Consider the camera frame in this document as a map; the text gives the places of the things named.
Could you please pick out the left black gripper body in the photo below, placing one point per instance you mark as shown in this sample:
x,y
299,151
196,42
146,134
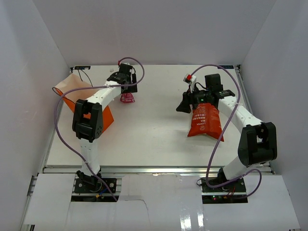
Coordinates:
x,y
131,87

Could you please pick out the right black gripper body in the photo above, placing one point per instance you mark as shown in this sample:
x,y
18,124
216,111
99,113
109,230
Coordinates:
x,y
199,97

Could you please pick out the red chips bag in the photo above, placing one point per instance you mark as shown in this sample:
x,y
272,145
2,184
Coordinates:
x,y
205,120

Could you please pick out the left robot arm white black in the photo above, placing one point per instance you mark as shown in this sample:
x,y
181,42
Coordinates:
x,y
88,121

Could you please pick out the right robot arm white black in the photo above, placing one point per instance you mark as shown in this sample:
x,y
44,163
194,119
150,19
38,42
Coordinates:
x,y
227,104

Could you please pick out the pink snack packet left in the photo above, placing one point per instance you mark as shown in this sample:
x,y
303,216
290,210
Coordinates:
x,y
127,98

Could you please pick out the blue table label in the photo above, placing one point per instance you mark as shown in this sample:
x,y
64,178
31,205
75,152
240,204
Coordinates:
x,y
227,66

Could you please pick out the black label top left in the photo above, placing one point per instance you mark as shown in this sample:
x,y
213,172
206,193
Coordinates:
x,y
85,67

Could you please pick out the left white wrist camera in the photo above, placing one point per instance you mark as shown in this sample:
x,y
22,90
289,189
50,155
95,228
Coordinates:
x,y
124,67

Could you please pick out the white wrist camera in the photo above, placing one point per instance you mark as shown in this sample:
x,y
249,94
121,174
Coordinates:
x,y
191,81
124,67

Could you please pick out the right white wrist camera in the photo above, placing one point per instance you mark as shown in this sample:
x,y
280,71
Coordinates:
x,y
191,81

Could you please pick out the aluminium right side rail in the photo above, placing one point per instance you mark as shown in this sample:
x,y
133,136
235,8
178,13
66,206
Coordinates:
x,y
245,96

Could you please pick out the aluminium rail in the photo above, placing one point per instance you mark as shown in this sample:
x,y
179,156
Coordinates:
x,y
131,170
245,96

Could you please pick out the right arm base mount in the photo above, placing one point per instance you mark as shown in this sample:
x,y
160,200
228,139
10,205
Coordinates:
x,y
233,193

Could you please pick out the aluminium front rail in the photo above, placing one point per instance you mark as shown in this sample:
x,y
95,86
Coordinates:
x,y
131,170

